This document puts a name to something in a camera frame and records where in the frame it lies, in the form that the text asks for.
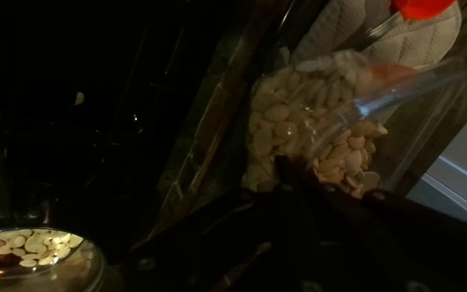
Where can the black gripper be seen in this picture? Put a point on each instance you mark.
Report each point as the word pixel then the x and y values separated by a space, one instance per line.
pixel 306 238

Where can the white quilted oven mitt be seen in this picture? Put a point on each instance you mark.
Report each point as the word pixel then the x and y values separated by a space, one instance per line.
pixel 384 30

